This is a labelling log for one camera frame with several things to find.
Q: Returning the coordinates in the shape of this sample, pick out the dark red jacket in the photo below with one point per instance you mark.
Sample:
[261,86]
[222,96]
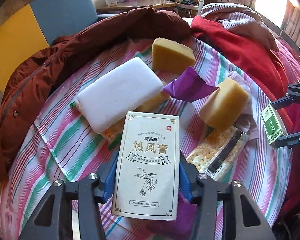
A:
[40,75]

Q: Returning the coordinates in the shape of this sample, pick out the yellow sponge block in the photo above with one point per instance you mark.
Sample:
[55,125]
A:
[171,56]
[224,105]

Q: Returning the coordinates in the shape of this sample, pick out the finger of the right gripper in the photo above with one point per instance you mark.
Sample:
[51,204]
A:
[289,141]
[292,96]

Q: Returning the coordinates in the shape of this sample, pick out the red cloth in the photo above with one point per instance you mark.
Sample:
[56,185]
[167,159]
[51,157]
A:
[265,68]

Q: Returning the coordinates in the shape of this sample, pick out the grey yellow blue chair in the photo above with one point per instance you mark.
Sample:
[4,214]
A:
[35,27]

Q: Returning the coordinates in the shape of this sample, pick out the white ointment box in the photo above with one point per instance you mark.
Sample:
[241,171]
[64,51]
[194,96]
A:
[147,173]

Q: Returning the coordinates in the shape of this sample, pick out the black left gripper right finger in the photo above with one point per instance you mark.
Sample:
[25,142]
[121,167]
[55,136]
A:
[242,218]

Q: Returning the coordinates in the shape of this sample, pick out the white rectangular sponge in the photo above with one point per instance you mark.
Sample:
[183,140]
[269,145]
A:
[133,74]

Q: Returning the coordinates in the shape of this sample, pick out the wooden desk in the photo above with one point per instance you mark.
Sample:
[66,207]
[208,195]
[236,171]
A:
[126,6]

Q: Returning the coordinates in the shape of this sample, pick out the pink striped garment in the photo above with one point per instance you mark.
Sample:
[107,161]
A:
[240,20]

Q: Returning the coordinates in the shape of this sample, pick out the yellow sponge block near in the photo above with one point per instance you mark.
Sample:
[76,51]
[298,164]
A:
[224,105]

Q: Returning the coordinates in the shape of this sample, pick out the small green medicine box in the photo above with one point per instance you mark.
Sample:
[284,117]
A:
[273,124]

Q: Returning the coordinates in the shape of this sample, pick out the yellow sponge block far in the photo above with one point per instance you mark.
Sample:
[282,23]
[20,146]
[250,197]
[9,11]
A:
[171,56]

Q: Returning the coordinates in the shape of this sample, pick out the striped bed sheet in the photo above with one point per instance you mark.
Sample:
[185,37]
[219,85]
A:
[61,145]

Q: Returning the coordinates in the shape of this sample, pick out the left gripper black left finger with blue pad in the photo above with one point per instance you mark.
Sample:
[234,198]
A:
[52,217]

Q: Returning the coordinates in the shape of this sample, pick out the cracker packet clear wrapper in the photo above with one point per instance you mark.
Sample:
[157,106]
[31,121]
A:
[218,151]

